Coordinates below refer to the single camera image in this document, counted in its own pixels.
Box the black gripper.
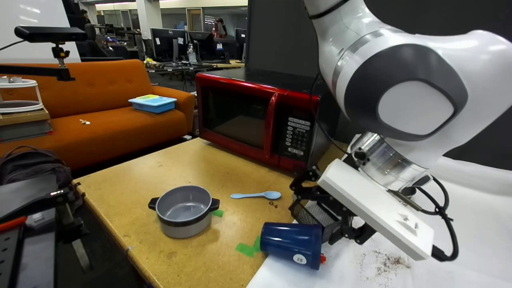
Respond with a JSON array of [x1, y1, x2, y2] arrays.
[[288, 168, 377, 247]]

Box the blue plastic cup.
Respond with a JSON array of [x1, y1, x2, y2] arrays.
[[259, 221, 325, 272]]

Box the green tape mark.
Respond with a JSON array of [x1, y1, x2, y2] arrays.
[[233, 237, 264, 259]]

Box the red and black microwave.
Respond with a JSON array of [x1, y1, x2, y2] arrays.
[[193, 71, 333, 175]]

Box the white cloth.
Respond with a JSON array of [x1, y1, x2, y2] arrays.
[[246, 154, 512, 288]]

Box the light blue flat box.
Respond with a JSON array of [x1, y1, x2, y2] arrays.
[[126, 93, 179, 115]]

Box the black computer monitor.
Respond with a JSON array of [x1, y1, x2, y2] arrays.
[[150, 27, 187, 61]]

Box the orange sofa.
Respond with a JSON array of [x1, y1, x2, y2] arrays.
[[0, 58, 198, 173]]

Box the black backpack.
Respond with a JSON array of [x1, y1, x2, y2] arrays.
[[0, 146, 73, 221]]

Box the black metal clamp stand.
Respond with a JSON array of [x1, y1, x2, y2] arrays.
[[0, 181, 94, 288]]

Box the white tray object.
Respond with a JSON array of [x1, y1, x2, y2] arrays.
[[0, 75, 46, 117]]

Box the black wire mesh box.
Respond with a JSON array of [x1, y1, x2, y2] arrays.
[[289, 197, 349, 245]]

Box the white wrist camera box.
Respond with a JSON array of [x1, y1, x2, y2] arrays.
[[317, 159, 435, 261]]

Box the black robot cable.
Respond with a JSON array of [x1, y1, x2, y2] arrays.
[[390, 175, 461, 263]]

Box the grey pot with black handles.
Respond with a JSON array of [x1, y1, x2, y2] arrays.
[[147, 184, 221, 240]]

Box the black camera on stand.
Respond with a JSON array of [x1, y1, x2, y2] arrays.
[[13, 24, 88, 66]]

